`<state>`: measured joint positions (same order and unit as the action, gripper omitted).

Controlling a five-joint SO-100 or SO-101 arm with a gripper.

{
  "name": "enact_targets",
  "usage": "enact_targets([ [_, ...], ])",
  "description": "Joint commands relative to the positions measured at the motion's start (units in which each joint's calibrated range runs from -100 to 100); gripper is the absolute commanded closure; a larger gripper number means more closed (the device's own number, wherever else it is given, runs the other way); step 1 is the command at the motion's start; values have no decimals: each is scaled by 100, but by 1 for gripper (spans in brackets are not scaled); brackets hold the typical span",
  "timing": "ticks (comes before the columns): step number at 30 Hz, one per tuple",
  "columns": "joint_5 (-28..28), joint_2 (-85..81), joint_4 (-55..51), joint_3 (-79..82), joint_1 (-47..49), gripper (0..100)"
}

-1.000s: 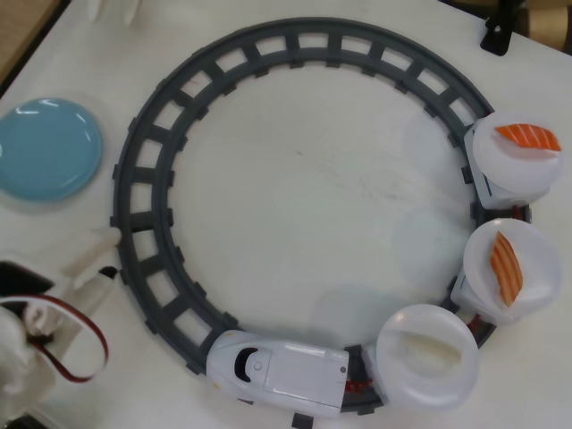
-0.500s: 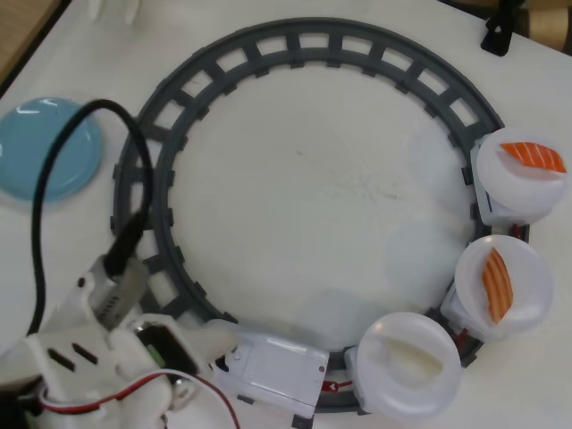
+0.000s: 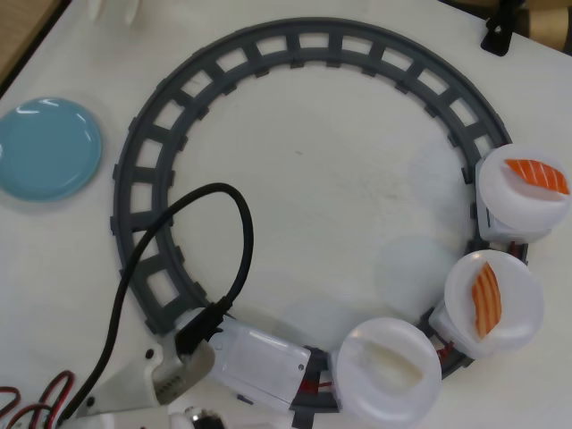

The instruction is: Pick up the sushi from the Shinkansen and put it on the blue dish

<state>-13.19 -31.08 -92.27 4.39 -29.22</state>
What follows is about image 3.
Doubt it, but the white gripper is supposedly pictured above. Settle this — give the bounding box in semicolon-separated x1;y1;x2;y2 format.
88;332;215;408

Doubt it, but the pale striped salmon sushi piece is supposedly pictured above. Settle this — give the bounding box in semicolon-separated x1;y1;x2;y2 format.
471;261;505;341

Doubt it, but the white toy Shinkansen locomotive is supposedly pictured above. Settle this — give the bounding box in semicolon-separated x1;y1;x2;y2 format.
176;307;313;413

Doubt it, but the white squid sushi piece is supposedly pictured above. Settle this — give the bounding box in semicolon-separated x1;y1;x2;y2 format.
357;341;425;385

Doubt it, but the blue round ceramic dish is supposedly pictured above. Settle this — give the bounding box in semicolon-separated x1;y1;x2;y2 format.
0;96;105;203

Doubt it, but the deep orange salmon sushi piece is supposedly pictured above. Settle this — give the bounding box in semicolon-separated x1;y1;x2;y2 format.
504;158;571;197

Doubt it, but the white round plastic plate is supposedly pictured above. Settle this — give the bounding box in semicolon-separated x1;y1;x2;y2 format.
337;316;443;424
478;142;569;245
444;249;546;359

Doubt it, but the grey circular toy train track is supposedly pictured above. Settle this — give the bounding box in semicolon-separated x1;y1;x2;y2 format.
109;17;533;425

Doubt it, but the light wooden furniture board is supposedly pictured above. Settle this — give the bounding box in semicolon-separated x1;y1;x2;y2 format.
0;0;72;97

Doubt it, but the black table clamp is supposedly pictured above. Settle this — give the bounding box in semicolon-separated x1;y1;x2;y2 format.
480;0;527;57

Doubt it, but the thick black camera cable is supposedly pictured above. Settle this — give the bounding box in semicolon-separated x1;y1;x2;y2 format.
57;181;255;424

